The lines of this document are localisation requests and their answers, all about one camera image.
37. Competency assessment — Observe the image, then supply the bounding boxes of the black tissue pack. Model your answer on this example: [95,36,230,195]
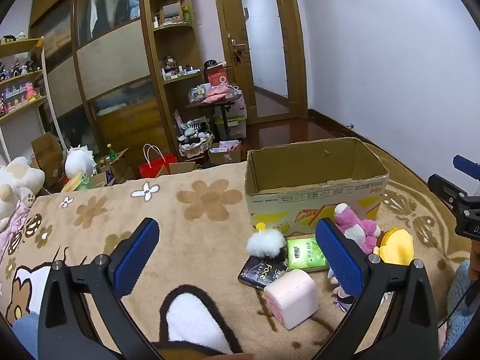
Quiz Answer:
[237,256,289,290]

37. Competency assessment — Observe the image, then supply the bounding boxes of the yellow round plush toy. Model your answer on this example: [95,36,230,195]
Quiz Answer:
[373,227,415,267]

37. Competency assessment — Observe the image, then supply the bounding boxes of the wooden wardrobe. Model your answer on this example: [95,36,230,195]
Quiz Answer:
[29,0,177,166]

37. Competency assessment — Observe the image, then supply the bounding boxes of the yellow display shelf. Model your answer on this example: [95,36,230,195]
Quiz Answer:
[0,37,61,158]

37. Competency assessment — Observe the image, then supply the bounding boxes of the red gift bag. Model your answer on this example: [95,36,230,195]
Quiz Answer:
[138,143,178,179]

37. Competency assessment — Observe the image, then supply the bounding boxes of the cardboard box with bottle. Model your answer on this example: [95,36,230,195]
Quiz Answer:
[95,148,136,184]

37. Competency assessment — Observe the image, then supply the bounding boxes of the green tissue pack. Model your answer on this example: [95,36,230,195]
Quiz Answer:
[286,237,331,272]

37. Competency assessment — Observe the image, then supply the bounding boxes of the white plush sheep toy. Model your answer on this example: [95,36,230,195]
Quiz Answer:
[0,156,46,220]

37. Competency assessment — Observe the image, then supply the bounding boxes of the wooden door with glass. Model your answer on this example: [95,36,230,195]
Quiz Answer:
[212,0,310,124]

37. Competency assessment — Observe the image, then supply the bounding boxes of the white fluffy pom-pom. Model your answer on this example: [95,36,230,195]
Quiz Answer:
[245,224,286,259]

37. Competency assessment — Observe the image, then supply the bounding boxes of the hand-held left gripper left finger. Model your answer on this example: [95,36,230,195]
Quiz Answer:
[37,217,162,360]

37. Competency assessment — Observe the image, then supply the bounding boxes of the pink clothes pile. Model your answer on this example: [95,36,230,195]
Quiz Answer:
[202,84,241,105]

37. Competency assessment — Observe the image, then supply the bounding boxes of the empty brown cardboard box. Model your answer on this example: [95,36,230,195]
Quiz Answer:
[31,132,64,188]

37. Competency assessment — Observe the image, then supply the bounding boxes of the red paper bag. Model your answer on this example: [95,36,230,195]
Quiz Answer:
[204,64,229,87]

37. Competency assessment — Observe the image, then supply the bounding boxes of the wicker basket of socks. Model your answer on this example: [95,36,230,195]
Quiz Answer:
[177,118,214,160]

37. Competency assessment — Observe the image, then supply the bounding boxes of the person's right forearm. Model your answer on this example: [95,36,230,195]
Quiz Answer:
[442,241,480,357]

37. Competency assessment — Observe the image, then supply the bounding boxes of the pink cube plush toy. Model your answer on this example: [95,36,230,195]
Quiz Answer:
[262,269,319,331]

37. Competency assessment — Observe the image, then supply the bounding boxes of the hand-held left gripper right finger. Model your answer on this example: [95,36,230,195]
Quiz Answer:
[314,217,440,360]

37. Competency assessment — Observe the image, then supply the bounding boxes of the clear plastic storage box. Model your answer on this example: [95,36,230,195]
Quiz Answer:
[214,90,248,139]

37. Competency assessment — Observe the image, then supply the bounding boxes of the white-haired plush doll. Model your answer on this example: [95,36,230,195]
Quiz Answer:
[64,145,97,181]

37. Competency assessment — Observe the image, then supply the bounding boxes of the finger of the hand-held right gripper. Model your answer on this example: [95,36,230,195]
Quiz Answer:
[428,173,480,211]
[452,154,480,181]

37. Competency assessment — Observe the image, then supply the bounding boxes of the pink plush bear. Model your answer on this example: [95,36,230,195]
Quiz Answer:
[333,202,381,254]

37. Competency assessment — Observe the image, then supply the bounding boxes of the row of small figurines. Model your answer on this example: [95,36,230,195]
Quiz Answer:
[0,58,42,115]

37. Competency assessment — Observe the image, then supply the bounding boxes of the small dark side table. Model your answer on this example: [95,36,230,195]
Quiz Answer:
[185,94,242,139]

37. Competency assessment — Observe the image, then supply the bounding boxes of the black cable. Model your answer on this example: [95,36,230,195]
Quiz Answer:
[438,275,474,327]

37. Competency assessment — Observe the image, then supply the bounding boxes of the wooden corner shelf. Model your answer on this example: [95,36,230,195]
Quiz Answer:
[140,0,211,151]

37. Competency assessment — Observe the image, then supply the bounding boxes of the small purple white doll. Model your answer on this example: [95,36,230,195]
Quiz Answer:
[326,266,391,313]

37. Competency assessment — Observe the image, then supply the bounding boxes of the small box with pink items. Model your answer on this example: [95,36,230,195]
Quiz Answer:
[208,140,241,165]

